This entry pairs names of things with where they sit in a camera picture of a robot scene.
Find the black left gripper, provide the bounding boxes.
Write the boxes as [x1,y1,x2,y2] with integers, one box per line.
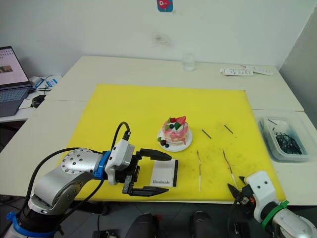
[115,148,172,198]

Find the yellow table mat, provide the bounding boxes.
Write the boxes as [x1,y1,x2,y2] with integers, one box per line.
[57,84,286,203]

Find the thin bent candle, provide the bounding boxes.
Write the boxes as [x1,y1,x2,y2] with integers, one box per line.
[222,149,238,189]

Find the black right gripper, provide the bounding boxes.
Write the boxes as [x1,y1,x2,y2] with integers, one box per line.
[227,176,256,214]

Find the dark rounded shape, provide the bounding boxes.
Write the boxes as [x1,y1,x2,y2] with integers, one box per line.
[128,212,159,238]
[190,210,214,238]

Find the black computer mouse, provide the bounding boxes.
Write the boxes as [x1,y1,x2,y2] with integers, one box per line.
[32,94,47,109]

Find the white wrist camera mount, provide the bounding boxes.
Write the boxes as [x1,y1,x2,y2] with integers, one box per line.
[246,170,282,222]
[104,138,136,185]

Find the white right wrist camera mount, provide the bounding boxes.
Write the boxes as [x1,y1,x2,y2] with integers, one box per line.
[246,170,282,222]

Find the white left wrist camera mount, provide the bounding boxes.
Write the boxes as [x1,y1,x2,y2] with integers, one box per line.
[104,138,136,185]

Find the green cable tie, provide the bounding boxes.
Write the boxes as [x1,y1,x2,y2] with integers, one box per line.
[262,200,290,230]

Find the pink fruit-topped cake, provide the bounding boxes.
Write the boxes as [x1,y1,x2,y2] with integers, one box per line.
[161,116,191,147]

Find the grey open laptop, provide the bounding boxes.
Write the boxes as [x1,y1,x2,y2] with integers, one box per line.
[0,46,35,118]

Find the small white printed box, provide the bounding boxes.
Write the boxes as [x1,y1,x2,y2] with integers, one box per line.
[252,66,273,76]

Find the white Handmade matchbox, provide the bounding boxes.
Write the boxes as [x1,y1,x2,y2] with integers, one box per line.
[150,158,179,188]

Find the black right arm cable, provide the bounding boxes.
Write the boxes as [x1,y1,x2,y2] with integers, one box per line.
[227,198,243,238]

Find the white round plate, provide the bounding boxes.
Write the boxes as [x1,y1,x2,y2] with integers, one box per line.
[157,128,194,153]

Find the clear drinking glass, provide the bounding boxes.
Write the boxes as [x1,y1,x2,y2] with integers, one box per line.
[182,51,197,72]

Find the blue wrist cable clamp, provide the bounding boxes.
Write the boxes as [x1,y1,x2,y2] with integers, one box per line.
[94,150,111,179]

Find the blue elbow cable clamp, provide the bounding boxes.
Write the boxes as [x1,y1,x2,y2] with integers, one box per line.
[6,211,56,238]

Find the thin straight candle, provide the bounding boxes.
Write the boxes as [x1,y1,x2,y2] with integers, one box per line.
[197,149,202,191]

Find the clear plastic container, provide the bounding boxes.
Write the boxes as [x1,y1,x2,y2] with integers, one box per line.
[257,115,313,163]

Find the white and blue packets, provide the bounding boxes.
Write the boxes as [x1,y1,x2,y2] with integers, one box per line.
[29,75,63,89]

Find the pile of burnt matches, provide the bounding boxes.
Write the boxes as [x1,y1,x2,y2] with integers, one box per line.
[267,119,303,155]

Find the blue and pink wall sticker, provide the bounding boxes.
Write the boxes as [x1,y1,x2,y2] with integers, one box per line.
[157,0,174,13]

